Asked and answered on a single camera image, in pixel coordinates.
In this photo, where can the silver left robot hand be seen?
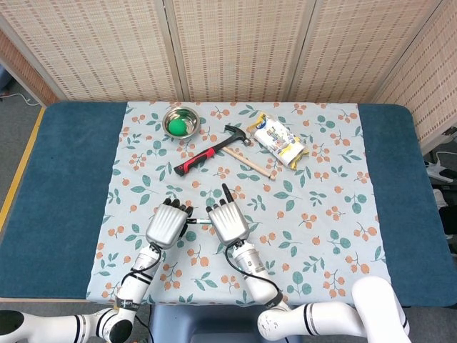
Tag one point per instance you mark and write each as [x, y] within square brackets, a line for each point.
[166, 225]

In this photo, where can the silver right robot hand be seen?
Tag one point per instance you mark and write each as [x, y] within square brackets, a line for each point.
[228, 223]

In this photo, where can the small pen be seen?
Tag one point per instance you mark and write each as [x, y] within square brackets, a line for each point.
[203, 221]

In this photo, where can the black marker cap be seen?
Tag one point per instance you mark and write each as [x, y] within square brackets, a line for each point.
[191, 221]

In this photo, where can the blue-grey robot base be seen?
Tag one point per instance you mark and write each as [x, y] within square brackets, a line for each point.
[200, 321]

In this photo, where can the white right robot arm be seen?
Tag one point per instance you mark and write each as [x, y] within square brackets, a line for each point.
[260, 282]

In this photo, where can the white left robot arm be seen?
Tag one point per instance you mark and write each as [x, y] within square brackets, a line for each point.
[134, 293]

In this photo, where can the floral orange-fruit tablecloth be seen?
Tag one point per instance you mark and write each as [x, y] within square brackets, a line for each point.
[285, 221]

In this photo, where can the wooden drumstick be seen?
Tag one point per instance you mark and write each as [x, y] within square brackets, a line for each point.
[250, 163]

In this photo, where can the black and red claw hammer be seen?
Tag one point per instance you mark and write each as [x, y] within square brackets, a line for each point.
[200, 157]

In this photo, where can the white and yellow snack package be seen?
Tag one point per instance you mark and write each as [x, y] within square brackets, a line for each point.
[278, 141]

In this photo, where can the green ball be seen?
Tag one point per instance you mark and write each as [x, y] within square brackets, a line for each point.
[177, 127]

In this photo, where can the stainless steel bowl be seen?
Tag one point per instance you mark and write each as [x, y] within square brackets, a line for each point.
[191, 119]

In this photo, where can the teal blue table cover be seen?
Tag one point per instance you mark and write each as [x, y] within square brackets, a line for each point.
[60, 193]

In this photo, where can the woven folding screen panel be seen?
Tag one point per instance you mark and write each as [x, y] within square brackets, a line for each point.
[357, 46]
[239, 46]
[435, 82]
[21, 64]
[107, 46]

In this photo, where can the white floor device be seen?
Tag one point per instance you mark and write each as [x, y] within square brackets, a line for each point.
[437, 168]

